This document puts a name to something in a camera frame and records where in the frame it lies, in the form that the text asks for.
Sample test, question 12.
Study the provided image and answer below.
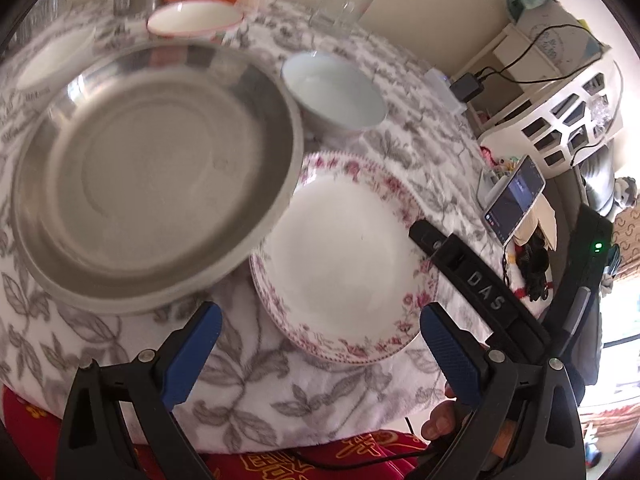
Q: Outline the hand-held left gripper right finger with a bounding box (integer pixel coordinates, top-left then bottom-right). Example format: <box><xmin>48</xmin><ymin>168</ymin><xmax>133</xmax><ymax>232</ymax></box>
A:
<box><xmin>420</xmin><ymin>302</ymin><xmax>587</xmax><ymax>480</ymax></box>

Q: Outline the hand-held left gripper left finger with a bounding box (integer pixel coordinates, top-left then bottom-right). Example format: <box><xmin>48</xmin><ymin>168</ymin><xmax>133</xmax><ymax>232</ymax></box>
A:
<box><xmin>55</xmin><ymin>301</ymin><xmax>223</xmax><ymax>480</ymax></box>

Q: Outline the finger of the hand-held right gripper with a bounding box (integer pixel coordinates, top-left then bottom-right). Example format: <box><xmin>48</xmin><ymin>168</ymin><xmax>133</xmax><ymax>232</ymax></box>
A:
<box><xmin>409</xmin><ymin>219</ymin><xmax>458</xmax><ymax>266</ymax></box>

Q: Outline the pink floral plate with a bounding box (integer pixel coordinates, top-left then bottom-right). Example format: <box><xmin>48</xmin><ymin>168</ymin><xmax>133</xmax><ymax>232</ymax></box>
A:
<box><xmin>249</xmin><ymin>150</ymin><xmax>441</xmax><ymax>365</ymax></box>

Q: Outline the stainless steel basin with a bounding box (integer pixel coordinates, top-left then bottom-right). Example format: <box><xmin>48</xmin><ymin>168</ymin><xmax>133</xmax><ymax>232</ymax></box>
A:
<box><xmin>10</xmin><ymin>42</ymin><xmax>306</xmax><ymax>316</ymax></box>

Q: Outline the light blue bowl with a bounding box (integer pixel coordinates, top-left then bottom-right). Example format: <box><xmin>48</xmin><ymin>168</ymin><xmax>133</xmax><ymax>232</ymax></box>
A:
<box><xmin>280</xmin><ymin>51</ymin><xmax>388</xmax><ymax>137</ymax></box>

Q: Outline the strawberry print bowl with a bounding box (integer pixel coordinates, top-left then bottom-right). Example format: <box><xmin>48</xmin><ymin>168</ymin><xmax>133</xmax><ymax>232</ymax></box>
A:
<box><xmin>146</xmin><ymin>1</ymin><xmax>245</xmax><ymax>41</ymax></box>

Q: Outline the white bowl with red emblem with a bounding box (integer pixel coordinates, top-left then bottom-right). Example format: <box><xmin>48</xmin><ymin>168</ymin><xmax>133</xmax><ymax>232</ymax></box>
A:
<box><xmin>15</xmin><ymin>25</ymin><xmax>98</xmax><ymax>93</ymax></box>

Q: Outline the person's right hand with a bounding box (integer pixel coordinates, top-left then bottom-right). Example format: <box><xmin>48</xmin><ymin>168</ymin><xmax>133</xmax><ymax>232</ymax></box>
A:
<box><xmin>420</xmin><ymin>382</ymin><xmax>473</xmax><ymax>448</ymax></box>

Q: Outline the dark cloth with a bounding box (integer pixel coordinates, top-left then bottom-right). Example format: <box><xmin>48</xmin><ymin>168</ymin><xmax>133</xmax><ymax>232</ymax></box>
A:
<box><xmin>517</xmin><ymin>235</ymin><xmax>553</xmax><ymax>303</ymax></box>

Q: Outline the grey floral tablecloth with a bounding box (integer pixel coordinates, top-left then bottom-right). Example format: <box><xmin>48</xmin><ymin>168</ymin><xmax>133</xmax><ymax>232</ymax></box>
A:
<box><xmin>0</xmin><ymin>0</ymin><xmax>546</xmax><ymax>456</ymax></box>

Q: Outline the white phone stand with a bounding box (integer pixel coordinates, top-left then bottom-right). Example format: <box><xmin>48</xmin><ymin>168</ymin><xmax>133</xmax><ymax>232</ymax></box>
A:
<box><xmin>477</xmin><ymin>167</ymin><xmax>506</xmax><ymax>211</ymax></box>

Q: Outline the cream cloth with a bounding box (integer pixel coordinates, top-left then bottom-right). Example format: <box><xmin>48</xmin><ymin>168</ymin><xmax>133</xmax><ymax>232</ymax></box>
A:
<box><xmin>515</xmin><ymin>200</ymin><xmax>558</xmax><ymax>252</ymax></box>

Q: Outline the smartphone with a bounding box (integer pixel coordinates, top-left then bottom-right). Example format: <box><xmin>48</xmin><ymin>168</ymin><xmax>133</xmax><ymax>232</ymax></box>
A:
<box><xmin>484</xmin><ymin>155</ymin><xmax>547</xmax><ymax>247</ymax></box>

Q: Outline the red cloth with gold print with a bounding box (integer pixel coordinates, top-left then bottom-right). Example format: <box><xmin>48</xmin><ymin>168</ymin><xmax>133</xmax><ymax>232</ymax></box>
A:
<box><xmin>0</xmin><ymin>385</ymin><xmax>431</xmax><ymax>480</ymax></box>

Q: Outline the white power strip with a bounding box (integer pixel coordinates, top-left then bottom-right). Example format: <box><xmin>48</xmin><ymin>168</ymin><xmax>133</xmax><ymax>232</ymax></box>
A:
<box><xmin>425</xmin><ymin>70</ymin><xmax>466</xmax><ymax>116</ymax></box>

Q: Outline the black charger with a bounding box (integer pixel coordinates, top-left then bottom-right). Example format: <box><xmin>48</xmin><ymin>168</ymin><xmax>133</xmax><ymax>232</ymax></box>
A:
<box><xmin>450</xmin><ymin>72</ymin><xmax>485</xmax><ymax>103</ymax></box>

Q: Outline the white lattice furniture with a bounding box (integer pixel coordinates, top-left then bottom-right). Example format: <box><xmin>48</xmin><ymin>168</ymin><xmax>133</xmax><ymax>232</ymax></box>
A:
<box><xmin>452</xmin><ymin>22</ymin><xmax>626</xmax><ymax>181</ymax></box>

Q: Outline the grey printed cushion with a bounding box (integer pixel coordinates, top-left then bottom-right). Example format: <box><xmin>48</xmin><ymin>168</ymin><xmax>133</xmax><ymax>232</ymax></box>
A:
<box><xmin>515</xmin><ymin>0</ymin><xmax>612</xmax><ymax>81</ymax></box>

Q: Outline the clear glass mug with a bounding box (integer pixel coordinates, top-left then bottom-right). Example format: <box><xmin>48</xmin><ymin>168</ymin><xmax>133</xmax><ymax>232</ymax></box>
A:
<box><xmin>309</xmin><ymin>0</ymin><xmax>377</xmax><ymax>36</ymax></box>

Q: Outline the black charger cable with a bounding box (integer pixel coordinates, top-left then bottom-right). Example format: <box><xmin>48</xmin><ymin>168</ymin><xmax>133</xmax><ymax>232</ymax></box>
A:
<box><xmin>472</xmin><ymin>22</ymin><xmax>596</xmax><ymax>78</ymax></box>
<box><xmin>480</xmin><ymin>45</ymin><xmax>615</xmax><ymax>85</ymax></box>

